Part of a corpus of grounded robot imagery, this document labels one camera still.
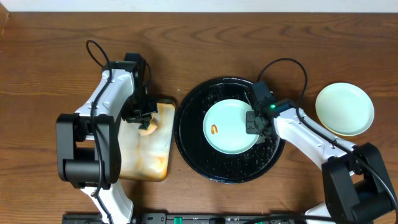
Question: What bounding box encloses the green yellow sponge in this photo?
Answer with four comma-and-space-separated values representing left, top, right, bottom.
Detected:
139, 121, 157, 136

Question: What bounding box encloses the light blue plate front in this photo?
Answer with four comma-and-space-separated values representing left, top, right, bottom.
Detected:
203, 99, 259, 155

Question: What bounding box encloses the light blue plate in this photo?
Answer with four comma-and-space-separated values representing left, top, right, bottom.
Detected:
315, 82, 374, 121
203, 99, 259, 155

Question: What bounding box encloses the yellow plate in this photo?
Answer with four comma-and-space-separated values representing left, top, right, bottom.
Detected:
320, 118, 374, 136

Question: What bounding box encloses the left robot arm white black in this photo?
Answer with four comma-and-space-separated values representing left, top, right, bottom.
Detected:
56, 61, 157, 223

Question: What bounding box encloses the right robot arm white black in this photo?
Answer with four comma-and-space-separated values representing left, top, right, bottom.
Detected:
247, 98, 397, 223

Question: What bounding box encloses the rectangular soapy water tray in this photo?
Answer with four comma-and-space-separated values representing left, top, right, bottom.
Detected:
118, 99, 175, 182

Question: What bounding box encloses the round black serving tray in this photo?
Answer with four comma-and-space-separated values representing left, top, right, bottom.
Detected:
174, 77, 285, 184

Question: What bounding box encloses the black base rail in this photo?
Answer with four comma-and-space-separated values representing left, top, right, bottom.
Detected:
62, 213, 358, 224

